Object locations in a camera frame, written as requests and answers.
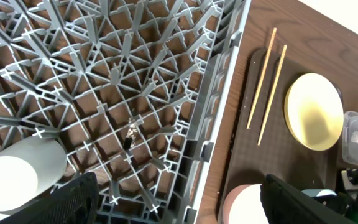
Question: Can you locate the wooden chopstick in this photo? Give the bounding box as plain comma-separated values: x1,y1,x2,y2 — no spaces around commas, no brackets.
257,45,288,146
247,27,277,129

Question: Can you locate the yellow round plate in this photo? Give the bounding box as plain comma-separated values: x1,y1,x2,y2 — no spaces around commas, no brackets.
284,73,344,151

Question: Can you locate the left wooden chopstick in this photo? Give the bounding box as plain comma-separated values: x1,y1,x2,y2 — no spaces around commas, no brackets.
247,27,277,129

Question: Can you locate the white paper cup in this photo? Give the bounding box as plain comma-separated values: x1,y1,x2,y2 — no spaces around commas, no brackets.
0,137,67,220

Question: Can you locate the grey plastic dish rack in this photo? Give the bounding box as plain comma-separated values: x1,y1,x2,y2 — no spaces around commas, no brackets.
0,0,250,223

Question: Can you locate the right wooden chopstick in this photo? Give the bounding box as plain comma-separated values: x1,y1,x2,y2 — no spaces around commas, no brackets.
257,45,288,146

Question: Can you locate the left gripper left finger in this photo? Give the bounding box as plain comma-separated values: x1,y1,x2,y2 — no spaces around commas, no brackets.
0,173,98,224

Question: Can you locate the white pink-rimmed bowl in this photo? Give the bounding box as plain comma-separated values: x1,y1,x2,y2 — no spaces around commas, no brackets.
222,184,269,224

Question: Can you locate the light blue bowl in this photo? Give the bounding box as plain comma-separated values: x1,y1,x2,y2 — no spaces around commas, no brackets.
302,189,337,197

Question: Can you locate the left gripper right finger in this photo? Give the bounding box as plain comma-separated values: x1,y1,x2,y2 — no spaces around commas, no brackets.
260,174,353,224

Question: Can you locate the dark brown serving tray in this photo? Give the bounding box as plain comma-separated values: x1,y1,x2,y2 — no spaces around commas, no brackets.
218,47,346,224

